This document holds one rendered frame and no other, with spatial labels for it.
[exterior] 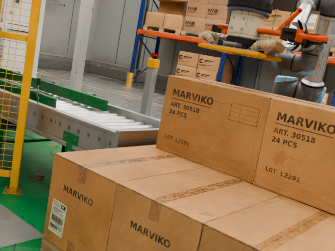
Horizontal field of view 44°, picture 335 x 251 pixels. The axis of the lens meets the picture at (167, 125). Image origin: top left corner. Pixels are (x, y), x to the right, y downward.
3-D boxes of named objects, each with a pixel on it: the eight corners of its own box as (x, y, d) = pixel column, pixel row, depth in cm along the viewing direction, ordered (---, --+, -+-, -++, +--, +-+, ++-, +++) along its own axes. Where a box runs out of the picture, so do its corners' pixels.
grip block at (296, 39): (278, 38, 195) (280, 26, 194) (285, 41, 203) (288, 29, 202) (295, 41, 190) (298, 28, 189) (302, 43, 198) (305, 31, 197)
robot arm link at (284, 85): (272, 96, 299) (278, 72, 295) (295, 102, 293) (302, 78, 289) (267, 98, 286) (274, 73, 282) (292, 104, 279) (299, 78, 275)
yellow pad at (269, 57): (216, 51, 226) (218, 41, 225) (225, 53, 234) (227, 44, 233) (273, 60, 206) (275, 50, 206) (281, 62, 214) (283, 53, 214)
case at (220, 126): (155, 147, 224) (168, 74, 218) (197, 144, 255) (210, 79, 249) (252, 184, 188) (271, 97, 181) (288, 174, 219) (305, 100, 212)
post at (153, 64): (126, 183, 329) (148, 57, 313) (132, 182, 335) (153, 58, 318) (132, 185, 325) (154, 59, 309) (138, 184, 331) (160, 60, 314)
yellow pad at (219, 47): (197, 46, 211) (199, 36, 210) (207, 49, 219) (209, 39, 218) (257, 56, 191) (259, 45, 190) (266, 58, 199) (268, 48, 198)
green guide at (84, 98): (-5, 75, 404) (-4, 65, 403) (5, 75, 413) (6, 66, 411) (104, 111, 308) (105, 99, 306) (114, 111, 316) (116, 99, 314)
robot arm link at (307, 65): (292, 73, 231) (298, 51, 229) (313, 78, 227) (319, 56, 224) (289, 73, 223) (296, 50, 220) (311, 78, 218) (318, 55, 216)
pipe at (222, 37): (200, 40, 212) (202, 28, 211) (224, 46, 232) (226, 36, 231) (260, 49, 192) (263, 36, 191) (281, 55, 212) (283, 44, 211)
